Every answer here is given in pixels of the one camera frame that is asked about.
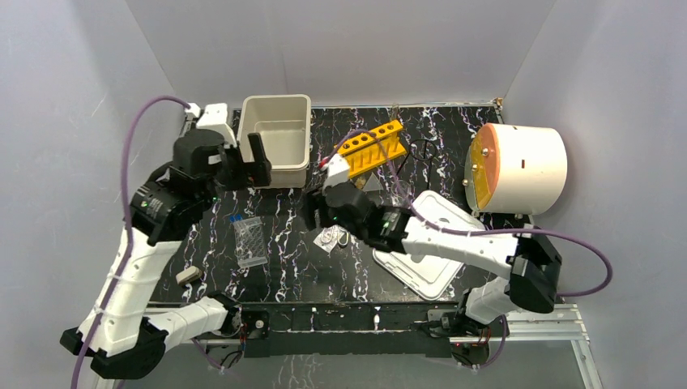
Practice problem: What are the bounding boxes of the clear plastic funnel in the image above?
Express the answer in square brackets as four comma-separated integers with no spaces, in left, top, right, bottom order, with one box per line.
[362,174,385,192]

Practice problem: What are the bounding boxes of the clear glass beaker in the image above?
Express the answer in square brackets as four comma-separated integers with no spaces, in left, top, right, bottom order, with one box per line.
[390,180,412,208]

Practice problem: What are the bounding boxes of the black wire ring stand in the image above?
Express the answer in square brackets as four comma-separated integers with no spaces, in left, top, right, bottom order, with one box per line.
[396,139,438,190]

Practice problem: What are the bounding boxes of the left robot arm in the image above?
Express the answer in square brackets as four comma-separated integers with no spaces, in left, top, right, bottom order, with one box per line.
[60,129,271,380]

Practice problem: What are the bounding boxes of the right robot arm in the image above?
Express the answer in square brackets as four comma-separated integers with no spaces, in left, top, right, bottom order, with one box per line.
[303,182,561,336]

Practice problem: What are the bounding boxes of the white plastic packet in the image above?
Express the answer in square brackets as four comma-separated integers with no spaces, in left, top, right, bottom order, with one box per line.
[314,225,344,253]

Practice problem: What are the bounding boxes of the metal crucible tongs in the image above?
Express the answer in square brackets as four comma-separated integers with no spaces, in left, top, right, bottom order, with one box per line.
[321,226,349,250]

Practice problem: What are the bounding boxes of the clear acrylic tube rack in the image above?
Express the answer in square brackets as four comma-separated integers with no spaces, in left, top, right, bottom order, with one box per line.
[233,216,268,268]

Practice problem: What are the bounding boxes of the white plastic bin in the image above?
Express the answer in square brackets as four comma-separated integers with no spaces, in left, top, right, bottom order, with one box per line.
[237,94,311,189]

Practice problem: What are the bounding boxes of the yellow test tube rack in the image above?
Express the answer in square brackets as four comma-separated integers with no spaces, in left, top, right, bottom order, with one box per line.
[337,120,407,179]

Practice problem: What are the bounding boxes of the white bin lid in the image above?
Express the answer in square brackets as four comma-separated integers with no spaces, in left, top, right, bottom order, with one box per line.
[372,190,487,301]

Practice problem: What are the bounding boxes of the white cylindrical centrifuge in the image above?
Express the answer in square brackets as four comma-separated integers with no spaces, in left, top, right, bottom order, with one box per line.
[463,123,568,215]

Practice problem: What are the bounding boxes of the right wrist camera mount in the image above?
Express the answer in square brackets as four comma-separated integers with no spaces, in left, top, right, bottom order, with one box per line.
[321,153,350,189]

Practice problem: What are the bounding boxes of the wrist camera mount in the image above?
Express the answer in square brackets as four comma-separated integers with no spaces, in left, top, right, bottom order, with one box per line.
[181,103,238,147]
[321,153,350,189]

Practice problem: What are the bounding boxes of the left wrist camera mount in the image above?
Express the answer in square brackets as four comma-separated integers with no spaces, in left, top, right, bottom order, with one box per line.
[181,103,238,147]

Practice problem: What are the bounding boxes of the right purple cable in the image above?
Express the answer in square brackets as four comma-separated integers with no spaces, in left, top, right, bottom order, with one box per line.
[319,128,614,371]

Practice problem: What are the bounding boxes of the purple cable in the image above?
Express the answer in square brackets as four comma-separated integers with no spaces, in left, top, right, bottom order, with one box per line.
[70,95,193,389]
[319,128,614,371]

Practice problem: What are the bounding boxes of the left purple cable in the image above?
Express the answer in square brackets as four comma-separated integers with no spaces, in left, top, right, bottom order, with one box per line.
[70,95,193,389]

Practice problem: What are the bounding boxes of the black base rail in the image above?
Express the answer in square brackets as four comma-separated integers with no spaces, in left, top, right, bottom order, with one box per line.
[160,301,538,360]

